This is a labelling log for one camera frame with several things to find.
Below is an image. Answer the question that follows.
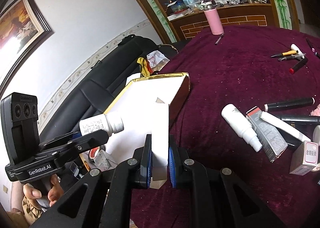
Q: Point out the black leather sofa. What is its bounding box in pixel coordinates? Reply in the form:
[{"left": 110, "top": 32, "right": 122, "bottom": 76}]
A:
[{"left": 40, "top": 35, "right": 186, "bottom": 142}]

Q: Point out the person left hand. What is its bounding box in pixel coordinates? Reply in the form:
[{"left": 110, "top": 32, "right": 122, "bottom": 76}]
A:
[{"left": 23, "top": 174, "right": 64, "bottom": 210}]

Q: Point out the white spray bottle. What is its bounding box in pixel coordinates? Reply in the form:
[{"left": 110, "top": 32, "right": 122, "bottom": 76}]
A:
[{"left": 221, "top": 104, "right": 263, "bottom": 152}]

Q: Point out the yellow cloth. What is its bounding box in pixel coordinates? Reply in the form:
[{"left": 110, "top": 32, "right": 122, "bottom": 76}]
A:
[{"left": 137, "top": 57, "right": 153, "bottom": 77}]

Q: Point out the long black pen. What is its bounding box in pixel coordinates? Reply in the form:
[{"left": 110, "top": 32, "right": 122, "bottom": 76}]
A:
[{"left": 306, "top": 38, "right": 320, "bottom": 58}]

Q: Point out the white labelled pill bottle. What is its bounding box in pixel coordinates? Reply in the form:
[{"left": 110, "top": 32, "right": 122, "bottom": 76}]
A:
[{"left": 79, "top": 114, "right": 124, "bottom": 137}]

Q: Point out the white tube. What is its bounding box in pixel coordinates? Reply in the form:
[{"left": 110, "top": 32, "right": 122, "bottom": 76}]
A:
[{"left": 260, "top": 112, "right": 311, "bottom": 142}]

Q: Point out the small silver medicine box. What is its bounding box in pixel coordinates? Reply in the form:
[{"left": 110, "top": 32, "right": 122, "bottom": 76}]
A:
[{"left": 290, "top": 141, "right": 318, "bottom": 176}]

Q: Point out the long silver red box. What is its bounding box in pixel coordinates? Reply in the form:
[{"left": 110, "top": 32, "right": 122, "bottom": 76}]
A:
[{"left": 246, "top": 106, "right": 287, "bottom": 162}]

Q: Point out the gold-edged white cardboard box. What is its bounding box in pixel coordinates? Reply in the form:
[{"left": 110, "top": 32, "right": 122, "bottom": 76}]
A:
[{"left": 102, "top": 73, "right": 190, "bottom": 163}]

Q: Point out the pink thermos bottle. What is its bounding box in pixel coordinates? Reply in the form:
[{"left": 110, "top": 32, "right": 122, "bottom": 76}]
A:
[{"left": 204, "top": 5, "right": 224, "bottom": 35}]

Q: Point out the black tape roll red core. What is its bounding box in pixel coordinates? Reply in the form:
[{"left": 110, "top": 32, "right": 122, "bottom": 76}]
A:
[{"left": 88, "top": 145, "right": 105, "bottom": 165}]

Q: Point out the blue white staples box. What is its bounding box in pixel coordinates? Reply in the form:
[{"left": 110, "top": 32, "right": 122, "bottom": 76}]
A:
[{"left": 94, "top": 150, "right": 117, "bottom": 172}]

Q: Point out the white carton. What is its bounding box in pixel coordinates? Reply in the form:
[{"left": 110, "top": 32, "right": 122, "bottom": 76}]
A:
[{"left": 150, "top": 103, "right": 169, "bottom": 190}]

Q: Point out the white plastic bag red print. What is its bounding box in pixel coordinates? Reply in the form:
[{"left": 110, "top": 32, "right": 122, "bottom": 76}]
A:
[{"left": 146, "top": 50, "right": 170, "bottom": 72}]

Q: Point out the black marker white cap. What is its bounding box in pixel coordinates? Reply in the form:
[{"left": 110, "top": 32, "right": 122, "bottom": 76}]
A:
[{"left": 264, "top": 97, "right": 315, "bottom": 112}]

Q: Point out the framed painting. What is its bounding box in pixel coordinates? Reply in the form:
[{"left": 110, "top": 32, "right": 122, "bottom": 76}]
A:
[{"left": 1, "top": 0, "right": 53, "bottom": 94}]

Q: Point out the yellow black pen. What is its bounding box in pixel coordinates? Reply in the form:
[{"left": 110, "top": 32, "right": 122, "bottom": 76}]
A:
[{"left": 271, "top": 50, "right": 298, "bottom": 58}]

